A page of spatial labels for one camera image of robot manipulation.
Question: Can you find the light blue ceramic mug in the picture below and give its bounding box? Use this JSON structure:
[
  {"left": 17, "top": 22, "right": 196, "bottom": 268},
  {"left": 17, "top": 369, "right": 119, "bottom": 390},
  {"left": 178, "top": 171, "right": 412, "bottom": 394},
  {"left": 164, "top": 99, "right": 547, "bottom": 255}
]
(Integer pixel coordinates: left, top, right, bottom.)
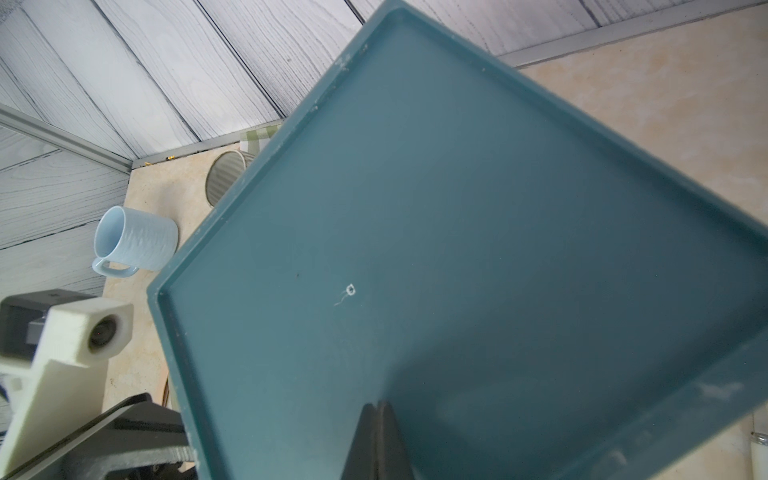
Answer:
[{"left": 92, "top": 206, "right": 179, "bottom": 279}]

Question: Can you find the teal drawer cabinet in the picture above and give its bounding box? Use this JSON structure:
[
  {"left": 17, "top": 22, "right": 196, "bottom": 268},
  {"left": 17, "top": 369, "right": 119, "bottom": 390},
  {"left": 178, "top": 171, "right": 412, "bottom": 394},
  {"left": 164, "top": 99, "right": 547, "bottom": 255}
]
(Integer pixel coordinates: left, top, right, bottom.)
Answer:
[{"left": 148, "top": 1, "right": 767, "bottom": 479}]

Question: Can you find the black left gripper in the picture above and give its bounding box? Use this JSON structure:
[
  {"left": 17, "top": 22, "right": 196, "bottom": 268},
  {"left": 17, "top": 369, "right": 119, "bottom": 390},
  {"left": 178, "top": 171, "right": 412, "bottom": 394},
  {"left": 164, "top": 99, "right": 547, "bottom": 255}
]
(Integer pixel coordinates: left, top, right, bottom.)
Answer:
[{"left": 2, "top": 393, "right": 198, "bottom": 479}]

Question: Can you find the grey aluminium corner post left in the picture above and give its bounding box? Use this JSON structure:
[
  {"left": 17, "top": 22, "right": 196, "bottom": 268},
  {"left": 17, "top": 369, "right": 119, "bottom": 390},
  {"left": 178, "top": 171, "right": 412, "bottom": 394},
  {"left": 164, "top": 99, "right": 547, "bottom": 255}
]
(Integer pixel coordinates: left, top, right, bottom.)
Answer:
[{"left": 1, "top": 105, "right": 133, "bottom": 174}]

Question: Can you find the green checkered cloth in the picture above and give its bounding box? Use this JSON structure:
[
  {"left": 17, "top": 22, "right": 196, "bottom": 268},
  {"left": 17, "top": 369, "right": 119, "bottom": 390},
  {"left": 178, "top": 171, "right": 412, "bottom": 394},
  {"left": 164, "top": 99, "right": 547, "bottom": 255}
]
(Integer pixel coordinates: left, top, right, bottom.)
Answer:
[{"left": 239, "top": 123, "right": 282, "bottom": 156}]

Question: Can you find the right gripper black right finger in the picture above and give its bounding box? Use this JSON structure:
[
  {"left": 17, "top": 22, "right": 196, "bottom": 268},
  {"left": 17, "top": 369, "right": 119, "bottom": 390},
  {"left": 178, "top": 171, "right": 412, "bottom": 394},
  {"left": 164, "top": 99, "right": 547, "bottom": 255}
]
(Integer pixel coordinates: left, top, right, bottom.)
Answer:
[{"left": 376, "top": 401, "right": 414, "bottom": 480}]

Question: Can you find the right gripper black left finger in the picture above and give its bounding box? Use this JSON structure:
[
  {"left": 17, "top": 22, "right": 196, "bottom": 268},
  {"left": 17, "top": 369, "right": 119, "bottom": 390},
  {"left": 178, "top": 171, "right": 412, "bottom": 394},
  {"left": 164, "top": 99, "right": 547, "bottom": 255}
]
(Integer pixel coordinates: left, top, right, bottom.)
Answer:
[{"left": 341, "top": 404, "right": 378, "bottom": 480}]

